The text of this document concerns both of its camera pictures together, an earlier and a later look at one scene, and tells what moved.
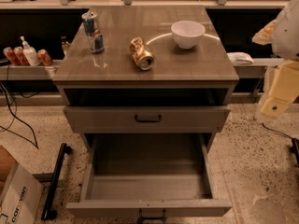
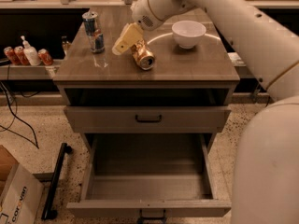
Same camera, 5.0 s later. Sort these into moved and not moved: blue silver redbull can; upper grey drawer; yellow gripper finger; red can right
Moved: yellow gripper finger
Not moved: red can right; blue silver redbull can; upper grey drawer
